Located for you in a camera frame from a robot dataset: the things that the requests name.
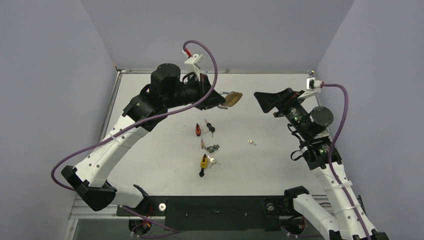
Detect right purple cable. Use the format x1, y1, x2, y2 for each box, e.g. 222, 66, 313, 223
319, 82, 374, 240

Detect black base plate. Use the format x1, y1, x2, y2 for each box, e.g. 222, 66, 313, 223
134, 195, 300, 231

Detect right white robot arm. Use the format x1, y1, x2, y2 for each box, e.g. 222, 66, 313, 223
253, 88, 388, 240

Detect purple cable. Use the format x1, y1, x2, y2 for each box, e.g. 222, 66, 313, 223
50, 40, 219, 192
319, 82, 374, 240

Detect large brass padlock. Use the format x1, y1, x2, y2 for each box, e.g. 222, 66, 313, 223
217, 91, 243, 110

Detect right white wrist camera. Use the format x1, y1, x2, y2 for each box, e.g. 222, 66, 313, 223
298, 77, 324, 100

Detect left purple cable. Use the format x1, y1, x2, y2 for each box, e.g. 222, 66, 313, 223
50, 40, 219, 192

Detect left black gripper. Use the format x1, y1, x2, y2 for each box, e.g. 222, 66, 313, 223
165, 73, 226, 111

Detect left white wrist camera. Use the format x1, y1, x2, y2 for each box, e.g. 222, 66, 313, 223
182, 49, 208, 80

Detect yellow padlock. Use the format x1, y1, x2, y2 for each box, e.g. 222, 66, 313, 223
199, 154, 220, 178

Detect small padlock keys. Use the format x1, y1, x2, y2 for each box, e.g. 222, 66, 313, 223
205, 144, 220, 153

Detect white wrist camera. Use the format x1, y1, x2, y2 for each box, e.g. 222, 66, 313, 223
182, 49, 208, 80
298, 77, 324, 100

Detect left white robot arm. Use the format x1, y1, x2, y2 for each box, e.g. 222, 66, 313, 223
61, 63, 226, 215

